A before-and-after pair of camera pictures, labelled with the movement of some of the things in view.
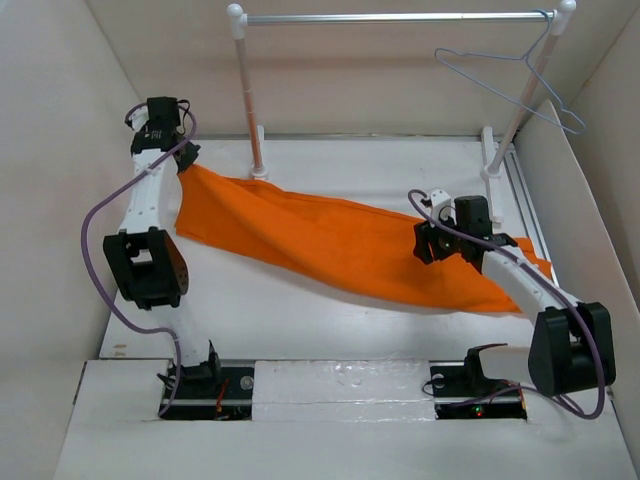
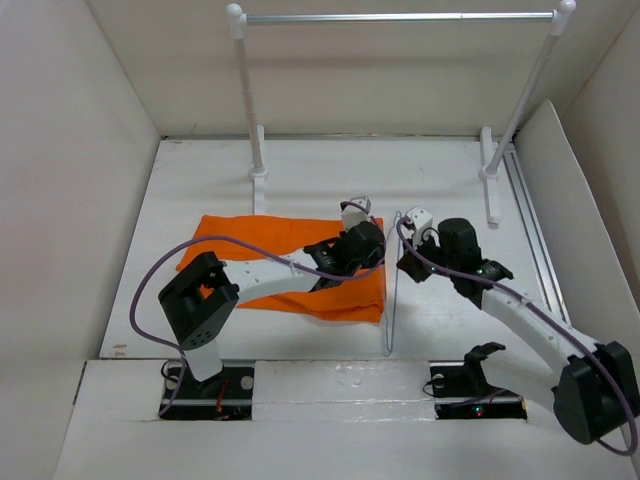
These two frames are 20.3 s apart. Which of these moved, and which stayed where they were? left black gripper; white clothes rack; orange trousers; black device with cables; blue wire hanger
Moved: left black gripper; blue wire hanger; orange trousers
Stayed: black device with cables; white clothes rack
